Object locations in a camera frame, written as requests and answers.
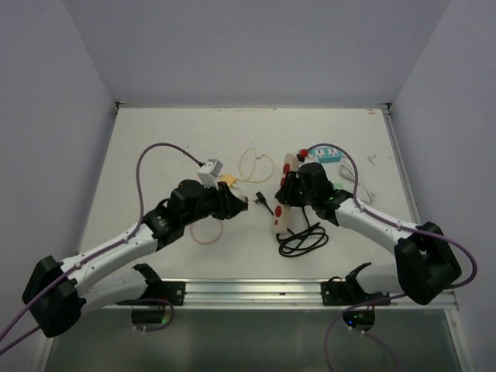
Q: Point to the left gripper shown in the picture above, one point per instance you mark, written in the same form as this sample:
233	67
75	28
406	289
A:
229	205

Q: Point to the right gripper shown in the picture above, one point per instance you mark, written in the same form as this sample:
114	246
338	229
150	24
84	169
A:
285	194

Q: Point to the yellow charger plug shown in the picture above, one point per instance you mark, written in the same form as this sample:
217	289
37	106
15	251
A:
229	179

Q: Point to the beige multicolour power strip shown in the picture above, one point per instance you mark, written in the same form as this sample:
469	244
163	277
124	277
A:
282	211

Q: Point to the pale pink multi-port adapter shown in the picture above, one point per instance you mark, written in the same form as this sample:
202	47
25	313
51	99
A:
245	200

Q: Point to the teal power strip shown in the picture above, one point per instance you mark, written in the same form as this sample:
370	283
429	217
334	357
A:
326	154

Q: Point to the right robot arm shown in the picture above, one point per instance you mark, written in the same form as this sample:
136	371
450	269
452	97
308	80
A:
424	264

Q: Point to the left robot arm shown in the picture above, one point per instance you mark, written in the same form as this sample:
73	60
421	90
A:
57	291

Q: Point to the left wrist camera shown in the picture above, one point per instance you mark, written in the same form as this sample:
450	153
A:
208	173

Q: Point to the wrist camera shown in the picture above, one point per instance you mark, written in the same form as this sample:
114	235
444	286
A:
208	173
305	157

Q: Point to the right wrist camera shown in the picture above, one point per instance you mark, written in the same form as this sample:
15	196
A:
305	157

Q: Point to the aluminium front rail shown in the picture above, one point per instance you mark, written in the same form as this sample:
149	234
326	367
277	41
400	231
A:
208	294

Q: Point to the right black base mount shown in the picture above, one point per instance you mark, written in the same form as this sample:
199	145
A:
339	292

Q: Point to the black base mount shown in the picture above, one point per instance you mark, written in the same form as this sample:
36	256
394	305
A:
171	291
339	292

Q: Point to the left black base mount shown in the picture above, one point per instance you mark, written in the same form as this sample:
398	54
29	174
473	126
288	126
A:
171	291

